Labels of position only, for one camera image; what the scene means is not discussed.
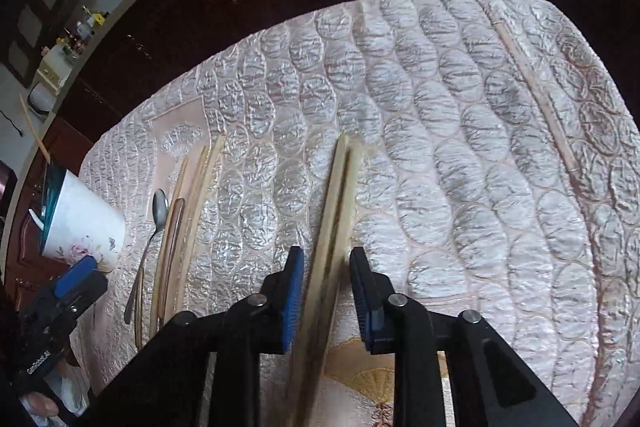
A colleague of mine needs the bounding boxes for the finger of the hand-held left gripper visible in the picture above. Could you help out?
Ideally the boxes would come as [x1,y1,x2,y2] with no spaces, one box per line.
[52,255,109,314]

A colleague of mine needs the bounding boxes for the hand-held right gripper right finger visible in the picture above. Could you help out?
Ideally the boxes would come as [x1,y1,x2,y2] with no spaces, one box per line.
[349,247,581,427]

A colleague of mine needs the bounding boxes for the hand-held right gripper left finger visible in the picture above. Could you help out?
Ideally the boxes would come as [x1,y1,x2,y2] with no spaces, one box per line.
[82,246,306,427]

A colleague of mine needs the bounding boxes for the white floral cup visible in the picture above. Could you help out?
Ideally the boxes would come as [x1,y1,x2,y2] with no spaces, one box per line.
[40,169,127,273]

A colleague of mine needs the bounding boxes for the dark brown chopstick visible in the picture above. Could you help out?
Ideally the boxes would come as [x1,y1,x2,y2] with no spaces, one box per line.
[151,199,187,333]

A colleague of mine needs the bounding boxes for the person's left hand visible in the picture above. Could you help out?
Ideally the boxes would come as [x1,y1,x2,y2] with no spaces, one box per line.
[22,357,93,420]

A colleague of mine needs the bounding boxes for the metal spoon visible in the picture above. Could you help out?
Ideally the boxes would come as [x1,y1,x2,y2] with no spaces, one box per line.
[124,188,170,325]

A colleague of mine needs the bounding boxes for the brown wooden chopstick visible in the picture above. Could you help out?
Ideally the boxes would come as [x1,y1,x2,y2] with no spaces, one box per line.
[19,95,52,164]

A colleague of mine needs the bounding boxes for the white round appliance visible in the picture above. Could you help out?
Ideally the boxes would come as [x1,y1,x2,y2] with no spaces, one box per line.
[27,83,57,116]

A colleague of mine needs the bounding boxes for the quilted pink tablecloth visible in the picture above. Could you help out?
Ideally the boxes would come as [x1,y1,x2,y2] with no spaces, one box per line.
[80,0,640,427]

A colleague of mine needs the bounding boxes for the cream box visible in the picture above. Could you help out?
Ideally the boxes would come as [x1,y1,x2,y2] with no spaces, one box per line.
[36,56,72,88]

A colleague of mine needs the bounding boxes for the yellow capped bottle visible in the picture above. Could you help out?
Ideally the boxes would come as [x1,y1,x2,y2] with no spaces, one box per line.
[80,6,108,32]

